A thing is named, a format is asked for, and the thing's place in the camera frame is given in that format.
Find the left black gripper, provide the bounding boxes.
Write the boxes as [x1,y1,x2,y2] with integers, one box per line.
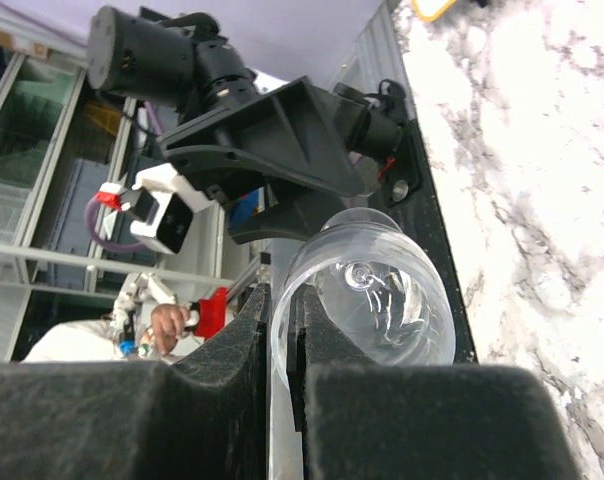
[159,77,364,244]

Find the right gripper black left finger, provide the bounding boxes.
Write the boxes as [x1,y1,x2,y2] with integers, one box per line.
[0,284,271,479]

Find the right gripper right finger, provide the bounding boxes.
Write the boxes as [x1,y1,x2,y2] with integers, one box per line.
[286,287,579,479]

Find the clear wine glass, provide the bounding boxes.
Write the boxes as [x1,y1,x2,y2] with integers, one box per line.
[269,207,457,480]

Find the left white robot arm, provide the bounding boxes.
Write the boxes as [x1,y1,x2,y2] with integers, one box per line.
[87,6,364,243]

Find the operator bare hand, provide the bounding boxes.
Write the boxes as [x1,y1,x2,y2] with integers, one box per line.
[151,304,190,355]

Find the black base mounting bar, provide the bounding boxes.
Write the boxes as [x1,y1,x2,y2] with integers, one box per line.
[331,78,478,365]

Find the yellow framed whiteboard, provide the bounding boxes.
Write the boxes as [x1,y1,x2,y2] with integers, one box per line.
[411,0,456,23]

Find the red teleoperation handle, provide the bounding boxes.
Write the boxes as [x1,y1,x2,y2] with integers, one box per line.
[185,287,227,340]

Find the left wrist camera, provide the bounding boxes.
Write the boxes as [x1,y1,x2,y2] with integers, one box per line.
[99,164,218,256]

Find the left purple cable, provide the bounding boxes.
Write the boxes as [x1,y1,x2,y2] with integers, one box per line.
[83,192,143,254]

